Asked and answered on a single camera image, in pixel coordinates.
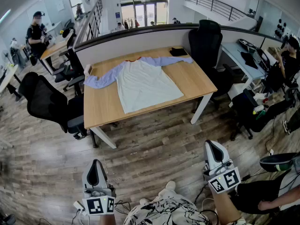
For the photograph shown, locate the person's beige trousers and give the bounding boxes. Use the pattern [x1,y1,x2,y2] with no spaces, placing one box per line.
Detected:
[158,187,182,200]

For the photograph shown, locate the white shirt with blue sleeves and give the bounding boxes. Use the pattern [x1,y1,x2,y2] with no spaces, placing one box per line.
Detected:
[83,56,194,115]

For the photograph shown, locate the large glass window wall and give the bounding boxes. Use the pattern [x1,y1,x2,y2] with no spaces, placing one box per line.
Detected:
[118,0,169,28]

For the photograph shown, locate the person's right forearm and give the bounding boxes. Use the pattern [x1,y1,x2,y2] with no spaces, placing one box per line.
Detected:
[212,188,243,225]

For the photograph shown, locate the white ceiling strip light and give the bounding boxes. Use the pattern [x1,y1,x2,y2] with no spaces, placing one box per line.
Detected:
[0,9,12,23]

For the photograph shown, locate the round white table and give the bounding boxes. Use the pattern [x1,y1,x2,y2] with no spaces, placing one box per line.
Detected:
[0,64,19,94]

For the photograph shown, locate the wooden side desk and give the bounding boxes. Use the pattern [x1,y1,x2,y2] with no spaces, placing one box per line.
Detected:
[39,35,72,75]

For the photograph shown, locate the white desk partition black rim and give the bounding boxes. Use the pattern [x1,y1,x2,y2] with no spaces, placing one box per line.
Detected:
[73,23,285,69]

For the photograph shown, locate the person's left forearm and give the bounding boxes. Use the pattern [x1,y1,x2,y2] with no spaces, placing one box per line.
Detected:
[99,213,117,225]

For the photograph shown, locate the white cabinet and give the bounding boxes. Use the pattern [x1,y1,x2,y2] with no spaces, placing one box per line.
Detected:
[227,82,247,107]

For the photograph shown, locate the black high-back office chair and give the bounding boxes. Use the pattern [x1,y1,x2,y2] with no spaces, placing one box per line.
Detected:
[188,19,235,113]

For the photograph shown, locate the black office chair with headrest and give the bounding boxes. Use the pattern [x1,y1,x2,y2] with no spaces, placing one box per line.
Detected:
[52,26,85,96]

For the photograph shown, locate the black mesh office chair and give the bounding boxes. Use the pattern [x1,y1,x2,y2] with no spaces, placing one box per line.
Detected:
[18,71,88,141]

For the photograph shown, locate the black stair railing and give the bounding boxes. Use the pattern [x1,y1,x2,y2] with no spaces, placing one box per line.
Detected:
[184,0,248,22]

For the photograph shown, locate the standing fan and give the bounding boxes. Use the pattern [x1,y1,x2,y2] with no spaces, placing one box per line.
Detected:
[1,49,13,67]

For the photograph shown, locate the white desk leg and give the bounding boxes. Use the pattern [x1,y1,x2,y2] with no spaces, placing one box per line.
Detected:
[89,126,117,149]
[190,92,214,125]

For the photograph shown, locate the black pouch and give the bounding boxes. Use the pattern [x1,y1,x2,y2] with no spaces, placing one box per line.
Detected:
[169,46,189,57]

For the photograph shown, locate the white power strip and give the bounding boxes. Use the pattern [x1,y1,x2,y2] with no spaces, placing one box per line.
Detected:
[73,200,88,217]

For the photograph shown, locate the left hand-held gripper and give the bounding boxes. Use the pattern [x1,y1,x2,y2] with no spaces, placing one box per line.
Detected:
[82,159,117,216]

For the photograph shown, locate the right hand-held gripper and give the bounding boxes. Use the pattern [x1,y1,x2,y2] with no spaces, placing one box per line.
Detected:
[202,140,242,195]

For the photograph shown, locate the black bowl-shaped object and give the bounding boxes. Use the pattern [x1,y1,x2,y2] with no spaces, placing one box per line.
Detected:
[259,152,300,173]

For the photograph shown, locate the black balcony railing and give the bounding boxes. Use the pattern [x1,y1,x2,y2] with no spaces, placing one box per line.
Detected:
[79,0,104,44]

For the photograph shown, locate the light blue desk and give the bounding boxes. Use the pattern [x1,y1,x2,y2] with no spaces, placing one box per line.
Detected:
[220,42,278,90]

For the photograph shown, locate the black cloth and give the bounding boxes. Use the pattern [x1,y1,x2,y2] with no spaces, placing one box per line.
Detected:
[240,51,259,70]

